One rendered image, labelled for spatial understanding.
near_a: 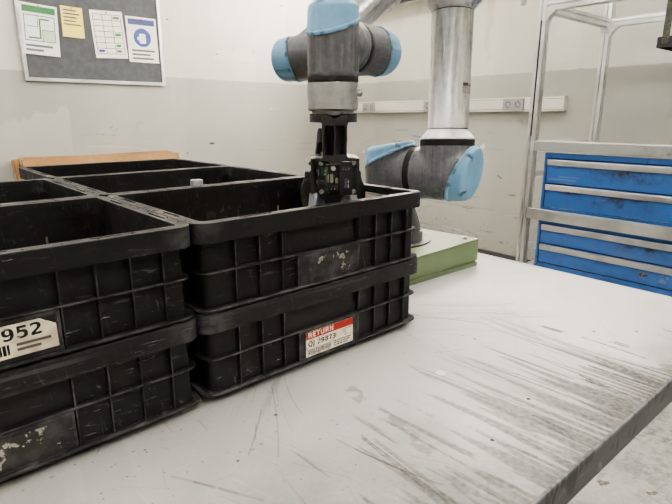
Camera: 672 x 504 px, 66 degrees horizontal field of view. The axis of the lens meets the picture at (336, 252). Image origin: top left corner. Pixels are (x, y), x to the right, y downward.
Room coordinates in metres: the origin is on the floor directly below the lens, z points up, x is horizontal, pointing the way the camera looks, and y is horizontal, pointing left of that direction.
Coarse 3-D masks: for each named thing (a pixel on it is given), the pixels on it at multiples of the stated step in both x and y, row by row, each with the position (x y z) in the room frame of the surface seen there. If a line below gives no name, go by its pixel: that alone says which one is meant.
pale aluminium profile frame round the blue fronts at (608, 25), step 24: (576, 0) 2.40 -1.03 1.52; (600, 0) 2.32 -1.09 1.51; (624, 0) 2.28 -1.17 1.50; (600, 24) 2.85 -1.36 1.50; (624, 24) 2.87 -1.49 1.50; (600, 48) 2.95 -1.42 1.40; (600, 72) 2.95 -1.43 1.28; (600, 96) 2.93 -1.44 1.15; (528, 120) 2.53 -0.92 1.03; (600, 120) 2.94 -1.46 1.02; (528, 144) 2.52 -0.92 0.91; (528, 168) 2.51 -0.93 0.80; (528, 192) 2.50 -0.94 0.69; (528, 216) 2.47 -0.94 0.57; (552, 216) 2.38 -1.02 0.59; (576, 216) 2.30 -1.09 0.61
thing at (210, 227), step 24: (144, 192) 0.81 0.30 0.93; (168, 192) 0.83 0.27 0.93; (408, 192) 0.81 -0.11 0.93; (168, 216) 0.61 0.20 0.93; (240, 216) 0.61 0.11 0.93; (264, 216) 0.62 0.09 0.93; (288, 216) 0.64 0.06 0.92; (312, 216) 0.67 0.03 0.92; (336, 216) 0.69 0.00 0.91; (360, 216) 0.73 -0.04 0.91; (192, 240) 0.57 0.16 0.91; (216, 240) 0.57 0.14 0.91
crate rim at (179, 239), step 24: (144, 216) 0.62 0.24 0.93; (72, 240) 0.48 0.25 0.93; (96, 240) 0.49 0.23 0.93; (120, 240) 0.50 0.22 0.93; (144, 240) 0.52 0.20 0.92; (168, 240) 0.53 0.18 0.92; (0, 264) 0.43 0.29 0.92; (24, 264) 0.44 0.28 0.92; (48, 264) 0.46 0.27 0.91; (72, 264) 0.47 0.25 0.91
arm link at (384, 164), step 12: (384, 144) 1.16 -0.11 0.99; (396, 144) 1.16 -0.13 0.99; (408, 144) 1.16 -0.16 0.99; (372, 156) 1.17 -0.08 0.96; (384, 156) 1.15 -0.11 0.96; (396, 156) 1.15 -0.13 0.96; (408, 156) 1.14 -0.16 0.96; (372, 168) 1.17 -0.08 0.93; (384, 168) 1.15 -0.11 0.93; (396, 168) 1.14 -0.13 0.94; (372, 180) 1.17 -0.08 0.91; (384, 180) 1.15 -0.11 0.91; (396, 180) 1.13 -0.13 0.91
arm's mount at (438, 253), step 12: (432, 240) 1.18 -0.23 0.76; (444, 240) 1.18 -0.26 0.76; (456, 240) 1.18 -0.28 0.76; (468, 240) 1.17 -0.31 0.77; (420, 252) 1.08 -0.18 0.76; (432, 252) 1.08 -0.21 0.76; (444, 252) 1.10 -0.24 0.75; (456, 252) 1.13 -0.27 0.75; (468, 252) 1.16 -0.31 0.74; (420, 264) 1.05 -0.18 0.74; (432, 264) 1.08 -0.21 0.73; (444, 264) 1.11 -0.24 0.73; (456, 264) 1.13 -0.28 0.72; (468, 264) 1.16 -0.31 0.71; (420, 276) 1.06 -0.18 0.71; (432, 276) 1.08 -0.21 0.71
